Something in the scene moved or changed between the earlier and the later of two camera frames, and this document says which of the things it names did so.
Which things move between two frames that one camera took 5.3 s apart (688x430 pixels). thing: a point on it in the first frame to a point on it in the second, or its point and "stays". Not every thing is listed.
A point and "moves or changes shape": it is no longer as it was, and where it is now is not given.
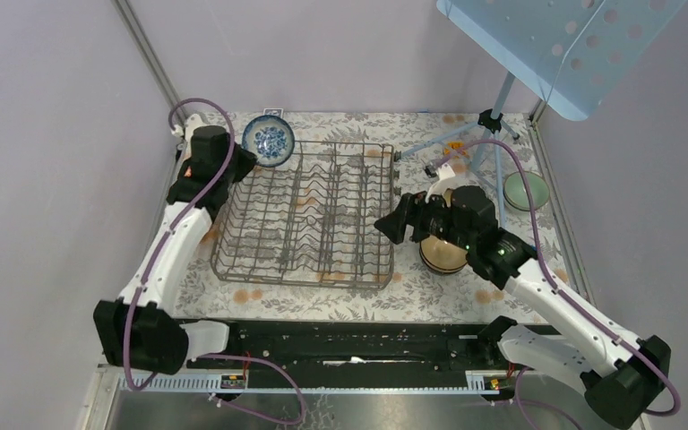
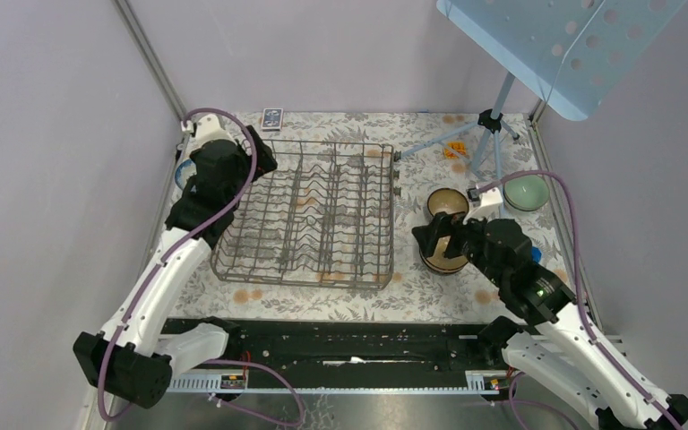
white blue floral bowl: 270,139 moves or changes shape
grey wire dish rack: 322,218 stays
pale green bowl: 515,192 stays
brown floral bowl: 442,255 stays
